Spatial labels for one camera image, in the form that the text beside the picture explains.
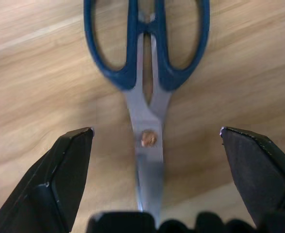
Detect blue-handled steel scissors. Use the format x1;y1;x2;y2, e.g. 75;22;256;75
83;0;211;228

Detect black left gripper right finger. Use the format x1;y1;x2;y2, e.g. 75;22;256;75
219;126;285;230

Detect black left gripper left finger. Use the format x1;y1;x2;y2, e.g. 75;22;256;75
0;127;95;233

